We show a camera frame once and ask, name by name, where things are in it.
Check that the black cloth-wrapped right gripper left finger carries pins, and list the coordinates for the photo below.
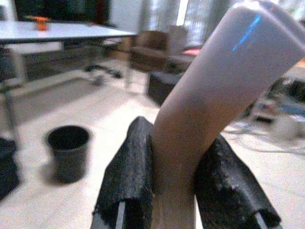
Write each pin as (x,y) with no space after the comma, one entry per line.
(131,176)

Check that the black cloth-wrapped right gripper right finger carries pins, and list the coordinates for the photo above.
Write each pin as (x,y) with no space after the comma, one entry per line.
(231,186)

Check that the black waste bin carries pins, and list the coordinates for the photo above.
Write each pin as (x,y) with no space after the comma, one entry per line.
(68,152)

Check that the dark storage box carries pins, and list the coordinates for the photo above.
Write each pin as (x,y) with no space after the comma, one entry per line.
(160,87)

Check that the brown cardboard box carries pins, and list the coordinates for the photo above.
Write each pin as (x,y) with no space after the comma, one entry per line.
(152,51)

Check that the white table with metal legs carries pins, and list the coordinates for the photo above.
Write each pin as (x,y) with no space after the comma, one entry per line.
(47,35)

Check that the orange object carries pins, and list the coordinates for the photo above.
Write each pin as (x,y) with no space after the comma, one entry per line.
(41,23)

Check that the black monitor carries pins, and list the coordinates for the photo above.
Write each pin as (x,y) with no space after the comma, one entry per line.
(64,10)

